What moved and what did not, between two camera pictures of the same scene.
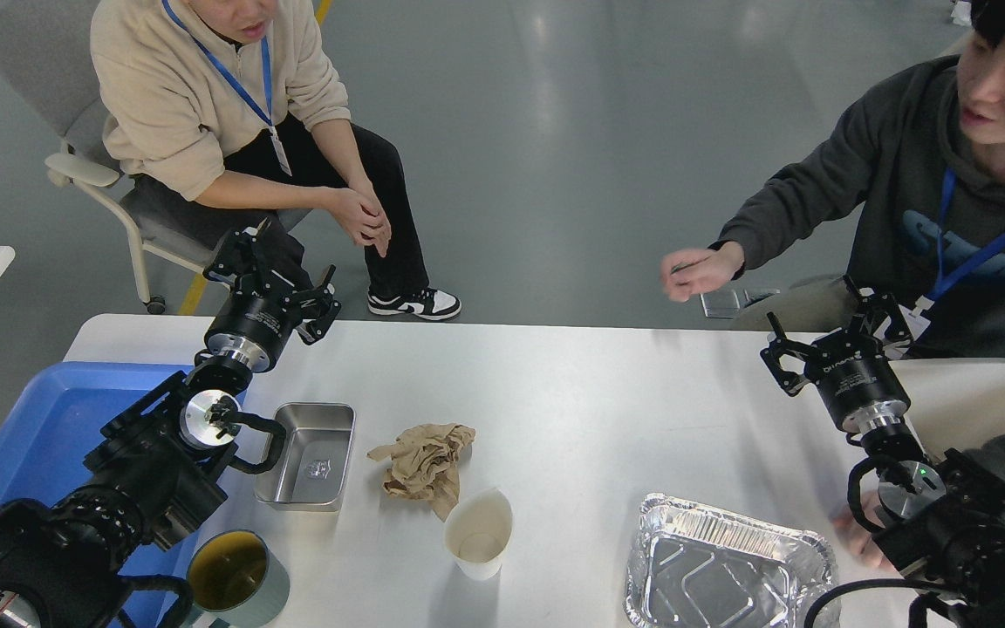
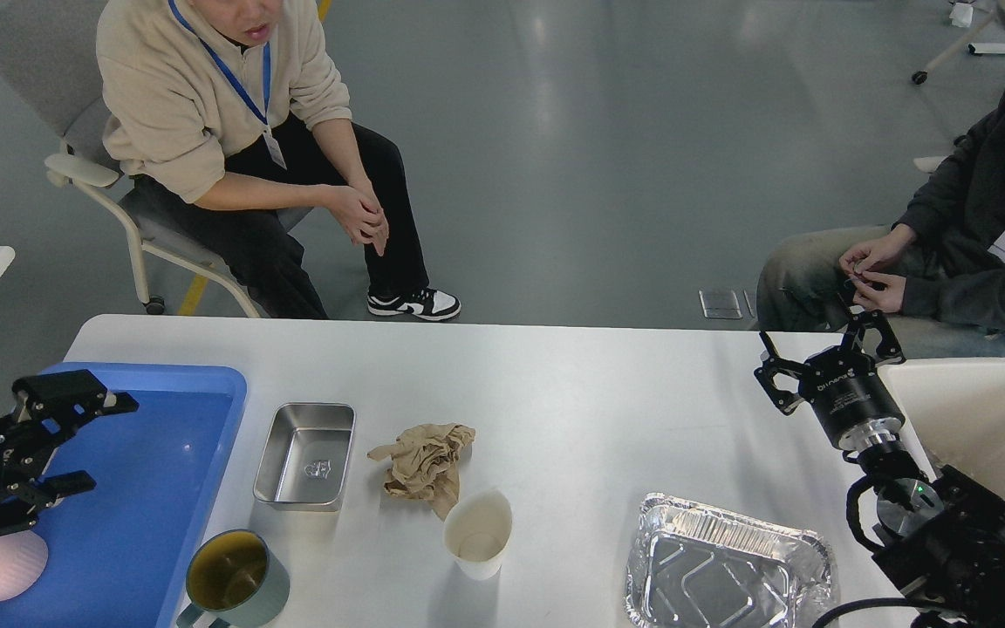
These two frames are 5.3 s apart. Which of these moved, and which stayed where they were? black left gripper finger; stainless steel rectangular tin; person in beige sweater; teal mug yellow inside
Moved: black left gripper finger
Stayed: stainless steel rectangular tin; teal mug yellow inside; person in beige sweater
